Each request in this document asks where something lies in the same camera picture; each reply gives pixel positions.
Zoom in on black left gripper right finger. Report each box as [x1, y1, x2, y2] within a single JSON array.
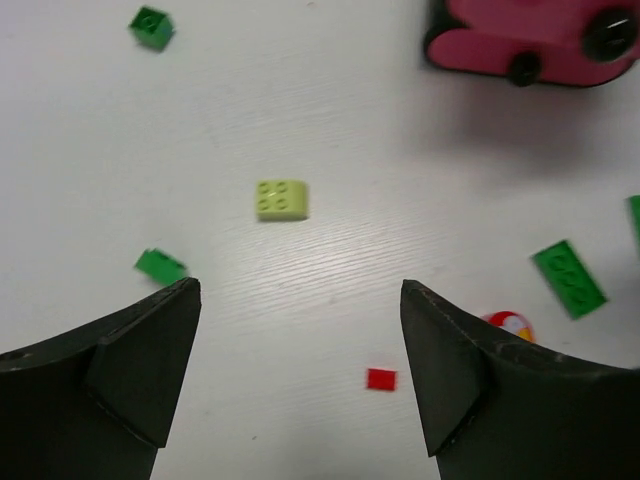
[[401, 280, 639, 480]]

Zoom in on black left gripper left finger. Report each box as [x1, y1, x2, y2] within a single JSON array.
[[1, 278, 201, 479]]

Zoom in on small red lego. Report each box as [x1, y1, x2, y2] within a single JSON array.
[[366, 368, 397, 392]]

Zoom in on pink drawer with black knob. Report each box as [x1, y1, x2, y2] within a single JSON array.
[[422, 0, 639, 88]]

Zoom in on long green lego brick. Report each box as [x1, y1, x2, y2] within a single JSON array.
[[627, 194, 640, 252], [531, 240, 608, 320]]

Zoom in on small green lego piece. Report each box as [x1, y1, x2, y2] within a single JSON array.
[[134, 249, 188, 287]]

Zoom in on lime green lego brick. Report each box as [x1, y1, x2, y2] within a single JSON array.
[[255, 179, 309, 221]]

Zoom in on small dark green lego cube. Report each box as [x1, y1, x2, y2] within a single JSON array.
[[128, 6, 174, 51]]

